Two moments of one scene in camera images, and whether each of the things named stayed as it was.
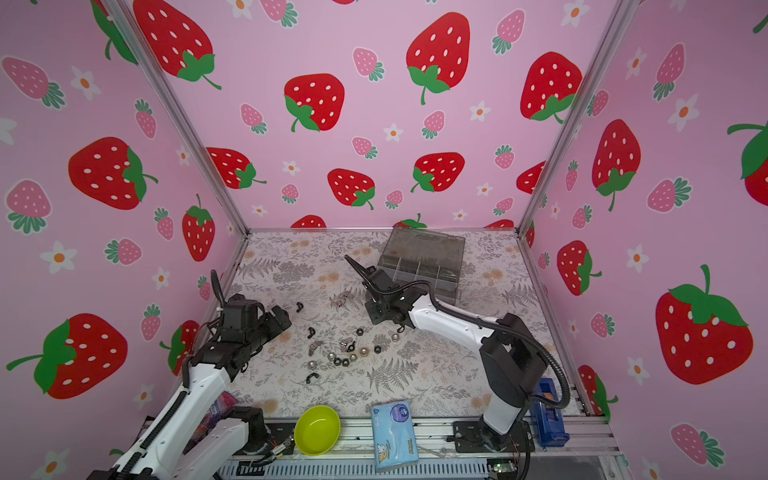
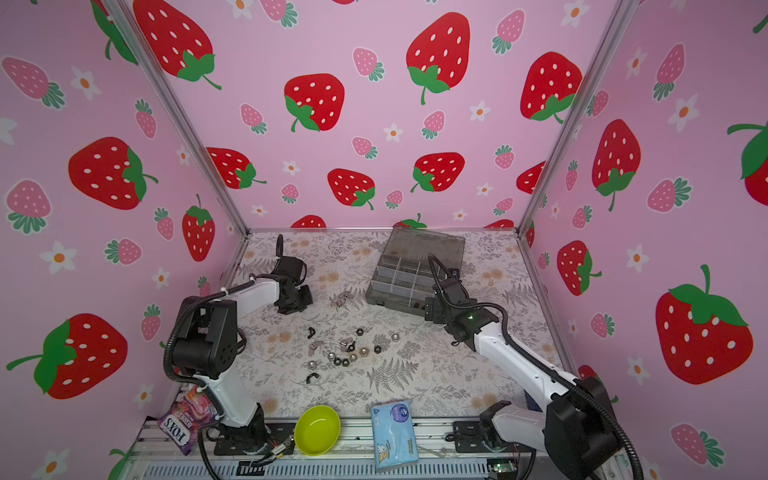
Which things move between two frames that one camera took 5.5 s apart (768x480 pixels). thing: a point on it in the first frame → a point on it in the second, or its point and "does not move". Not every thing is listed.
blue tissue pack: (394, 434) does not move
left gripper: (275, 327) → (307, 301)
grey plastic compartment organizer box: (411, 256) does not move
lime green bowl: (317, 430) does not move
